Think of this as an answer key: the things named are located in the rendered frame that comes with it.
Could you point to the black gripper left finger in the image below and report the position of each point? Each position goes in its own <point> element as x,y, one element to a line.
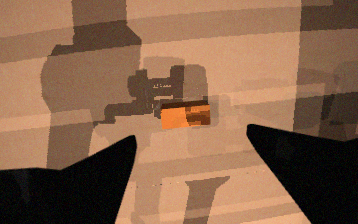
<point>87,192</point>

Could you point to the orange block with dark blue square face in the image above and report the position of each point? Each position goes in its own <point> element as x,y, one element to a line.
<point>185,114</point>

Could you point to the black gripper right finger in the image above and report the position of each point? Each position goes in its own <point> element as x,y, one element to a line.
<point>320,174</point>

